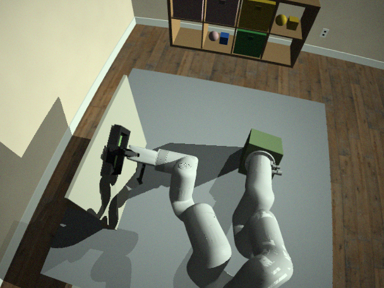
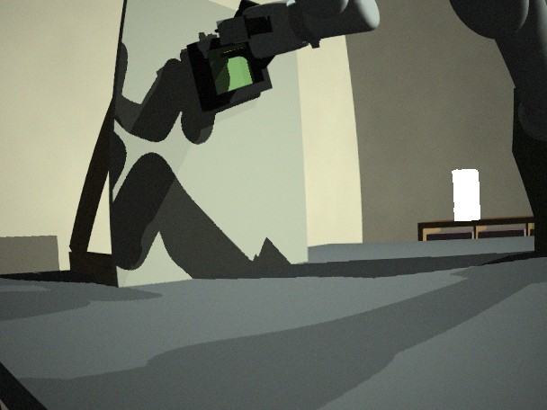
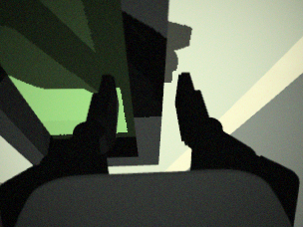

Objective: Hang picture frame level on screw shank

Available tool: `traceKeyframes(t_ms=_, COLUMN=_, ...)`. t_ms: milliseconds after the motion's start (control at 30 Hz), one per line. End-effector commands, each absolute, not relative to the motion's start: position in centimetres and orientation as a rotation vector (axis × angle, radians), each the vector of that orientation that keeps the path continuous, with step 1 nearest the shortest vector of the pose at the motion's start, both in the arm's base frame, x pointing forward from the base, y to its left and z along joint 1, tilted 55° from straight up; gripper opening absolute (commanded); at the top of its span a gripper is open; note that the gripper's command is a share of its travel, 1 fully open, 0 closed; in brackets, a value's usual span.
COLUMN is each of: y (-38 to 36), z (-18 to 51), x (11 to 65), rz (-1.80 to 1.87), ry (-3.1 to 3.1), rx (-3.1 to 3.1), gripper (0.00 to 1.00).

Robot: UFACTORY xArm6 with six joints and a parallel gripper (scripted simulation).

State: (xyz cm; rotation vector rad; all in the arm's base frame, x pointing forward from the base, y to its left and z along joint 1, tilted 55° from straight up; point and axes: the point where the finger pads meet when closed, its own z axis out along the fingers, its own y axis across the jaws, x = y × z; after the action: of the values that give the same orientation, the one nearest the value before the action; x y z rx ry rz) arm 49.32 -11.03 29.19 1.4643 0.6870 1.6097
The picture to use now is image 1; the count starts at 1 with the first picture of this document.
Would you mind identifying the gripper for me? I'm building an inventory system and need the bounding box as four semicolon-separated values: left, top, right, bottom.
107;144;161;171

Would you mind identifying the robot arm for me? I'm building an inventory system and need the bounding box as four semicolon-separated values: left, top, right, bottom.
156;149;293;288

